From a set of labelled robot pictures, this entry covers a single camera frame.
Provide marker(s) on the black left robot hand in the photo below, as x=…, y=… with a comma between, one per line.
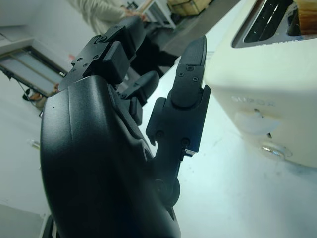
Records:
x=94, y=148

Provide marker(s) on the toast slice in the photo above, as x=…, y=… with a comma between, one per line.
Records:
x=307, y=19

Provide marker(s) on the person in beige jacket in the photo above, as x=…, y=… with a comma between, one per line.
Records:
x=104, y=15

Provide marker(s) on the white two-slot toaster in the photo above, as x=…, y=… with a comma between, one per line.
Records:
x=260, y=74

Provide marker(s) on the small clear yellowish object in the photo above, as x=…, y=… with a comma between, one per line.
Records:
x=33, y=144

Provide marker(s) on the orange floor equipment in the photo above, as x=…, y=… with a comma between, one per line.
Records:
x=34, y=96

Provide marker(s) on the glass framed door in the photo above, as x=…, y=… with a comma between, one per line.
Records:
x=29, y=67

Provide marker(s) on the white metal frame desk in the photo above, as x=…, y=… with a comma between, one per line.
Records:
x=161, y=15

